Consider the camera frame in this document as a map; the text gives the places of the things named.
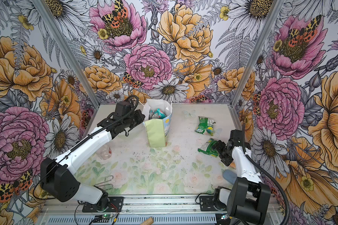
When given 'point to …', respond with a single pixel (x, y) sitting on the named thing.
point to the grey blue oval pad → (230, 176)
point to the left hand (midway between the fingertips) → (145, 119)
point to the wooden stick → (149, 221)
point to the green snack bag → (207, 148)
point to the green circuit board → (105, 216)
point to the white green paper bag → (157, 118)
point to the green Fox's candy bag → (205, 126)
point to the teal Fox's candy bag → (158, 113)
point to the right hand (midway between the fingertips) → (215, 156)
